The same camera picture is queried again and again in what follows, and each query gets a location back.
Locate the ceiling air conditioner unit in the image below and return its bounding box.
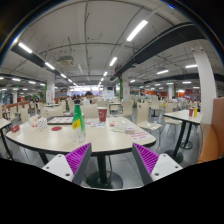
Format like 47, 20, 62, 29
58, 54, 75, 67

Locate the clear plastic bag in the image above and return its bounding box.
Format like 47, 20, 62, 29
113, 119, 136, 135

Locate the orange bench seat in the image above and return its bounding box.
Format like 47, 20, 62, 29
196, 97, 224, 164

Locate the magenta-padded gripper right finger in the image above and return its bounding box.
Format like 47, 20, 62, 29
131, 142, 184, 186

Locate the green drink bottle yellow label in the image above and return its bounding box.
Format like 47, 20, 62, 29
72, 99, 87, 144

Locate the crumpled food wrapper bag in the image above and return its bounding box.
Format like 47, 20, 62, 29
28, 114, 41, 128

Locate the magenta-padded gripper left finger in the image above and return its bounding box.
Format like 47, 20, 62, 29
42, 142, 93, 186

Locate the ceiling strip lights group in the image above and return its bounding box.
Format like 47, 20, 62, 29
0, 19, 201, 94

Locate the beige chairs group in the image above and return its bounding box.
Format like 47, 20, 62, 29
6, 98, 183, 134

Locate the printed sticker sheet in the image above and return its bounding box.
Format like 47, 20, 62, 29
128, 130, 150, 141

